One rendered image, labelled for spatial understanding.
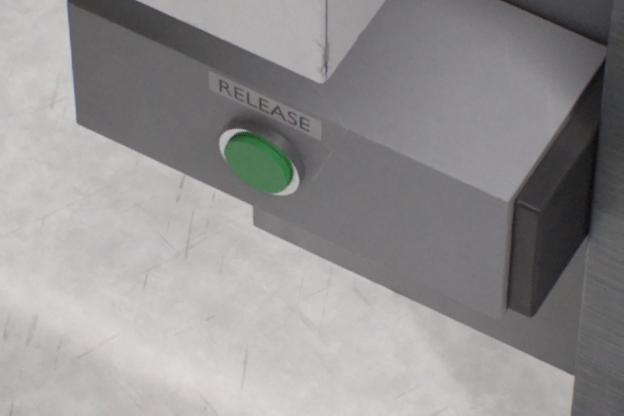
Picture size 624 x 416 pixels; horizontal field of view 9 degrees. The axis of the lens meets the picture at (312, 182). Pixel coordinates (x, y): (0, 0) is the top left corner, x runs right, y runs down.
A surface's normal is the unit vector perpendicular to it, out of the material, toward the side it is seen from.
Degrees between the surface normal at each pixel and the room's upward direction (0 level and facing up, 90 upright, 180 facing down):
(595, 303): 90
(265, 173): 90
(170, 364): 0
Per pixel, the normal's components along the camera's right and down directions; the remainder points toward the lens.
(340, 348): 0.00, -0.59
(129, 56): -0.50, 0.70
